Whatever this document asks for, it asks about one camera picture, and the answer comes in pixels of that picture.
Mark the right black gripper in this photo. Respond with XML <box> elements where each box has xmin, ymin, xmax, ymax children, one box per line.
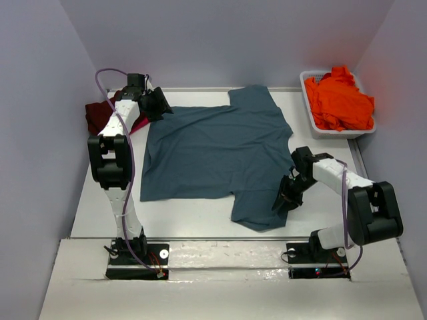
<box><xmin>271</xmin><ymin>173</ymin><xmax>318</xmax><ymax>214</ymax></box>

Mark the teal blue t shirt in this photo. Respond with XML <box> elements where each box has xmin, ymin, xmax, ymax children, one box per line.
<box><xmin>139</xmin><ymin>85</ymin><xmax>293</xmax><ymax>231</ymax></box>

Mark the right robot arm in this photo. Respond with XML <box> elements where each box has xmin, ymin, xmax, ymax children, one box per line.
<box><xmin>272</xmin><ymin>147</ymin><xmax>404</xmax><ymax>261</ymax></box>

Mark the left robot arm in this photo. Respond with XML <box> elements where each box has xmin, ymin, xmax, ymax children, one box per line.
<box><xmin>87</xmin><ymin>73</ymin><xmax>173</xmax><ymax>266</ymax></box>

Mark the pink folded t shirt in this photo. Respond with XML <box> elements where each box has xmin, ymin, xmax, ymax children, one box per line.
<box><xmin>129</xmin><ymin>112</ymin><xmax>150</xmax><ymax>135</ymax></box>

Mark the white plastic basket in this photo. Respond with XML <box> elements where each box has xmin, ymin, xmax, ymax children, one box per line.
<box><xmin>299</xmin><ymin>70</ymin><xmax>376</xmax><ymax>139</ymax></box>

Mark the dark red folded t shirt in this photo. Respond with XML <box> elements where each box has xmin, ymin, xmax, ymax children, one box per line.
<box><xmin>85</xmin><ymin>100</ymin><xmax>113</xmax><ymax>135</ymax></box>

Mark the orange t shirt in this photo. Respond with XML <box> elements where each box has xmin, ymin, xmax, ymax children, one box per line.
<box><xmin>304</xmin><ymin>65</ymin><xmax>375</xmax><ymax>131</ymax></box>

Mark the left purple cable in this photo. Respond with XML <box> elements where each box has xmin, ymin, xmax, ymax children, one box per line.
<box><xmin>95</xmin><ymin>68</ymin><xmax>161</xmax><ymax>274</ymax></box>

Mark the purple cable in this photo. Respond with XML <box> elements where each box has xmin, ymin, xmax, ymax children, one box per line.
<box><xmin>95</xmin><ymin>68</ymin><xmax>161</xmax><ymax>274</ymax></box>
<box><xmin>335</xmin><ymin>159</ymin><xmax>364</xmax><ymax>276</ymax></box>

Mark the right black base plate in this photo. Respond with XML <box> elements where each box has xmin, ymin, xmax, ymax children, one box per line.
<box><xmin>280</xmin><ymin>242</ymin><xmax>351</xmax><ymax>279</ymax></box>

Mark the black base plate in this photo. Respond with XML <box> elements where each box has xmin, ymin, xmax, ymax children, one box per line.
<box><xmin>280</xmin><ymin>242</ymin><xmax>351</xmax><ymax>279</ymax></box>
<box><xmin>104</xmin><ymin>242</ymin><xmax>170</xmax><ymax>281</ymax></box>

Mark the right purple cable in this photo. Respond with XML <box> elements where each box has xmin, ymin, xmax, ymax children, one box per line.
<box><xmin>335</xmin><ymin>159</ymin><xmax>364</xmax><ymax>276</ymax></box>

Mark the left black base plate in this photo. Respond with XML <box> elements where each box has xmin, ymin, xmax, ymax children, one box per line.
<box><xmin>104</xmin><ymin>242</ymin><xmax>170</xmax><ymax>281</ymax></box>

